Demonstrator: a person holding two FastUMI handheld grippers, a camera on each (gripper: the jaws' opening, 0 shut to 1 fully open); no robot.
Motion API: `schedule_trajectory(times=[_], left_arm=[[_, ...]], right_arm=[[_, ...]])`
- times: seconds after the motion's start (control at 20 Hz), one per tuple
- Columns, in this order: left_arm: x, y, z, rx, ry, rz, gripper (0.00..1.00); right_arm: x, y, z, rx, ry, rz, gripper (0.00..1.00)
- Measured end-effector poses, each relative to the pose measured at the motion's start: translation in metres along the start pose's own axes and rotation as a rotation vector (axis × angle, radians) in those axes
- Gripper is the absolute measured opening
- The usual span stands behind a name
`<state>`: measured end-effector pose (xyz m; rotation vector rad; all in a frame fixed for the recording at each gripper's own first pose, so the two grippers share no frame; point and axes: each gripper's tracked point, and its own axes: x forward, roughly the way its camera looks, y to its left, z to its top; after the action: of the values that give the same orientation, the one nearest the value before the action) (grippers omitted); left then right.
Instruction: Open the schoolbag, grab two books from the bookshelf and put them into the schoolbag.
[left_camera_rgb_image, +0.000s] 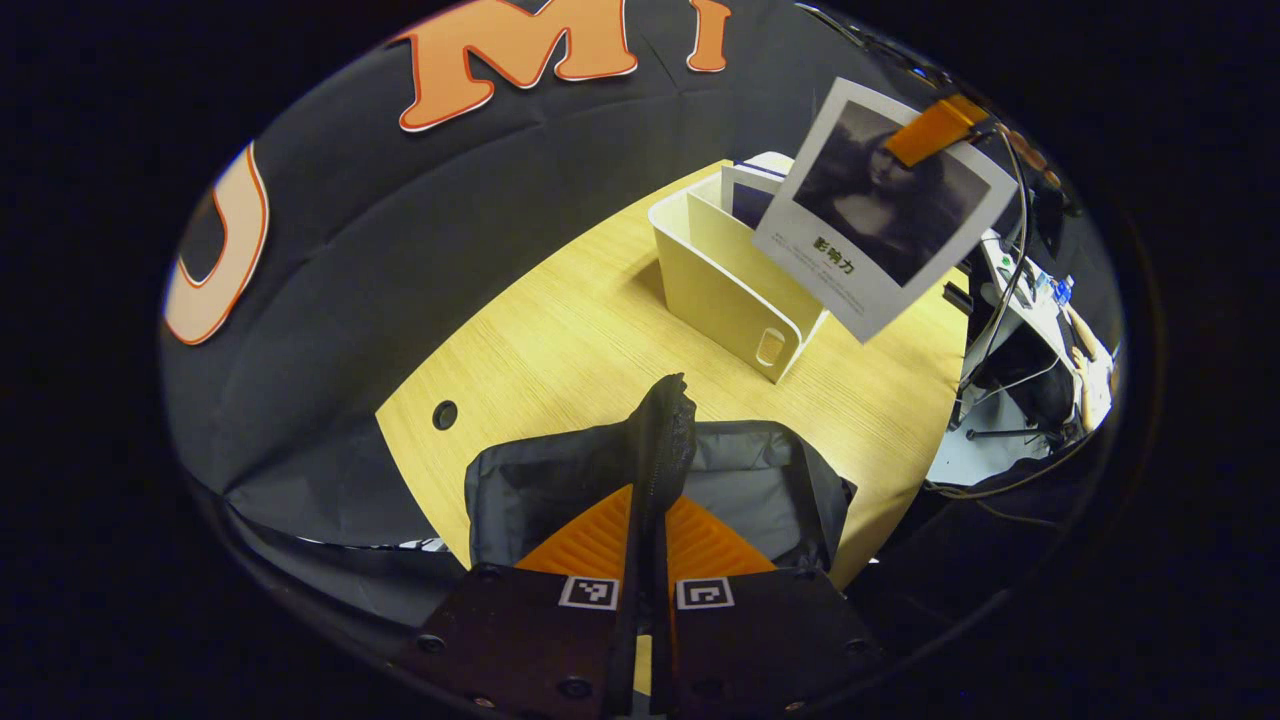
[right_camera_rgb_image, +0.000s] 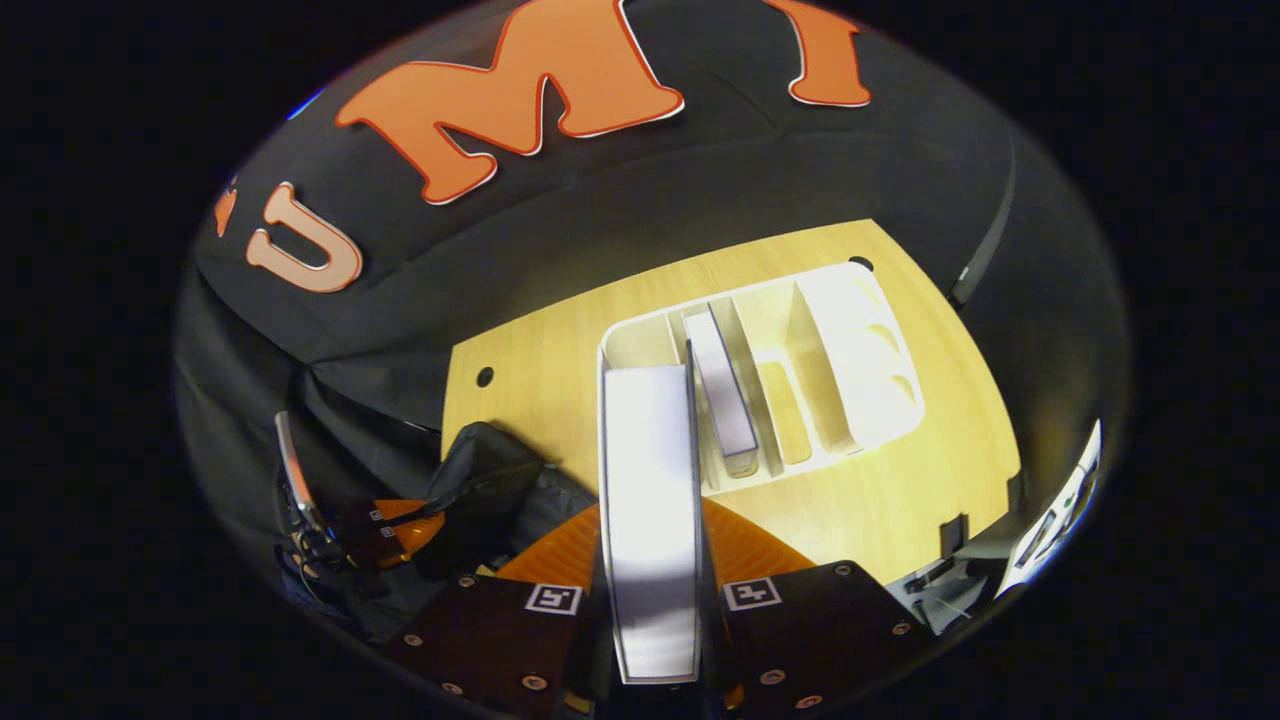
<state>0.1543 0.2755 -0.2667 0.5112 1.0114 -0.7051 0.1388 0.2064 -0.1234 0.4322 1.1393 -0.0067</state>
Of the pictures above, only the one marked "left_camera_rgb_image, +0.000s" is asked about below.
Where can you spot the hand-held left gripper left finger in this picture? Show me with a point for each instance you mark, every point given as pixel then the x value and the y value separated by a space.
pixel 510 640

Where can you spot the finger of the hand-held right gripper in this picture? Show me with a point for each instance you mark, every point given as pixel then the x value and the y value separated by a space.
pixel 935 130

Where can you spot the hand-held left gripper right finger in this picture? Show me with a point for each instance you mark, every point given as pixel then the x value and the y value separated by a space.
pixel 770 640

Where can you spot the white portrait cover book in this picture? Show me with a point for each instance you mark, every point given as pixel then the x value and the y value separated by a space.
pixel 850 270

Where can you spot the black schoolbag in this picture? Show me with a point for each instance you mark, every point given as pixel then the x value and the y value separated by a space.
pixel 560 480

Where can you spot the blue cover book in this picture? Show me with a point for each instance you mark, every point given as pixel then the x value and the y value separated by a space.
pixel 750 205

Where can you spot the white plastic bookshelf organizer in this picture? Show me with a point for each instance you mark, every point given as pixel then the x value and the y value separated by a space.
pixel 720 300

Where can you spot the black backdrop cloth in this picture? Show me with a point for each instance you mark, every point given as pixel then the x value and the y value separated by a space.
pixel 400 250

